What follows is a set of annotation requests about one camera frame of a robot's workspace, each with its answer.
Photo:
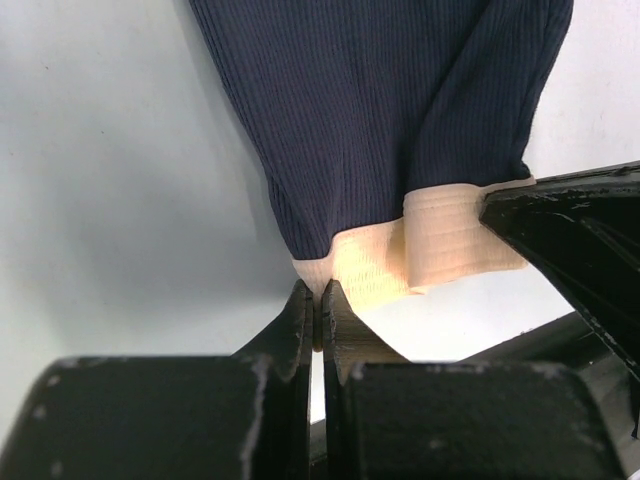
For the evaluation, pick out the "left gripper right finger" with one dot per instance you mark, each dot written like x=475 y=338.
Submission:
x=389 y=418

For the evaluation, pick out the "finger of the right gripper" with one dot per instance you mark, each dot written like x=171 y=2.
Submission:
x=581 y=231

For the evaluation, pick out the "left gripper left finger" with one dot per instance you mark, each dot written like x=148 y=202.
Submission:
x=242 y=416

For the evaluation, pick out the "navy blue underwear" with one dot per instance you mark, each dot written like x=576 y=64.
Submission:
x=381 y=126

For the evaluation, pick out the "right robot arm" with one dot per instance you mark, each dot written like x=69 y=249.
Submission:
x=569 y=341

